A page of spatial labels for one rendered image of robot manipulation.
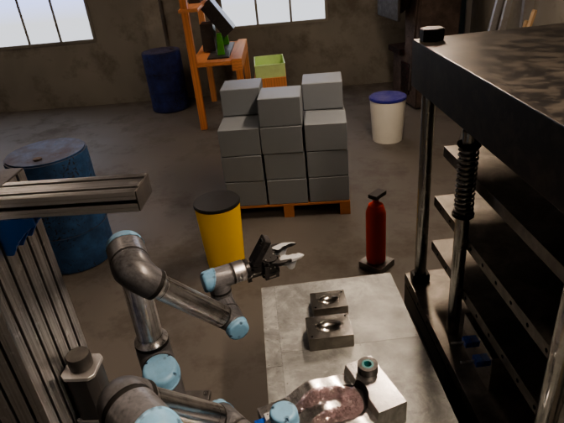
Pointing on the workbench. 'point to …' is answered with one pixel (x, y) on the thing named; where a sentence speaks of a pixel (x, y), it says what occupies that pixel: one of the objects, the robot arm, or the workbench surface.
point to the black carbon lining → (362, 393)
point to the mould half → (380, 406)
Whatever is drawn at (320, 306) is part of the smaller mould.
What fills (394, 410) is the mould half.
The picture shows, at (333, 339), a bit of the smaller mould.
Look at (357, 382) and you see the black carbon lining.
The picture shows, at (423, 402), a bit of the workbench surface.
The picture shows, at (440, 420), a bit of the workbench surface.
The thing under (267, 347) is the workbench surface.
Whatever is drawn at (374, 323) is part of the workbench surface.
